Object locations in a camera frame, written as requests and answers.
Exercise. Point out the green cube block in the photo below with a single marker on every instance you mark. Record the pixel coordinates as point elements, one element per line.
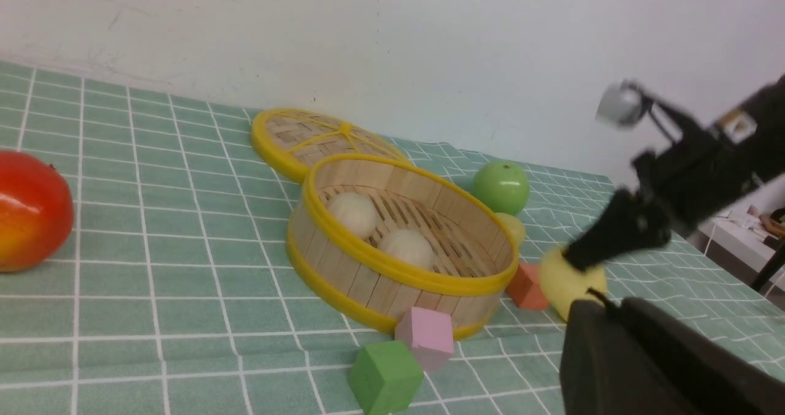
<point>385,377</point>

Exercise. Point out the yellow bun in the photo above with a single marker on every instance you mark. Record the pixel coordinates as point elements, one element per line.
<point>514,227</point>
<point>561,284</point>

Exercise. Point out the red pomegranate fruit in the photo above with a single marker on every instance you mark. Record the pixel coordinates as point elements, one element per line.
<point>37,212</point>

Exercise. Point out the green apple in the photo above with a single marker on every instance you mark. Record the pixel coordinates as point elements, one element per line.
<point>502,186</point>

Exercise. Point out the white bun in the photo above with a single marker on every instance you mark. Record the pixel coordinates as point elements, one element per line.
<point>409,246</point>
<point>356,212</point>

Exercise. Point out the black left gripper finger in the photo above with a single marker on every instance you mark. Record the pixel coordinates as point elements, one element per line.
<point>634,358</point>

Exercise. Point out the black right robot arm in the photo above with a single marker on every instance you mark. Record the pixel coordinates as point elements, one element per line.
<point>625,104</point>

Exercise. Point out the woven bamboo steamer lid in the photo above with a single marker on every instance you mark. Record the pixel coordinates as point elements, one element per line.
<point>291,140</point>

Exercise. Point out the white side table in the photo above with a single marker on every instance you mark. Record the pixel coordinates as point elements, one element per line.
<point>738,242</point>

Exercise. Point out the pink cube block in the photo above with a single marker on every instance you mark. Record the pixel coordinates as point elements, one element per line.
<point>428,335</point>

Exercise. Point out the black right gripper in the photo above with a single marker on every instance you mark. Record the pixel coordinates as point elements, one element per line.
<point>700,174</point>

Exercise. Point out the orange cube block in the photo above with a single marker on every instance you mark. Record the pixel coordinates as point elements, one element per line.
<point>524,288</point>

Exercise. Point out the bamboo steamer tray yellow rim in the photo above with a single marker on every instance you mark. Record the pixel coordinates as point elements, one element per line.
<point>374,237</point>

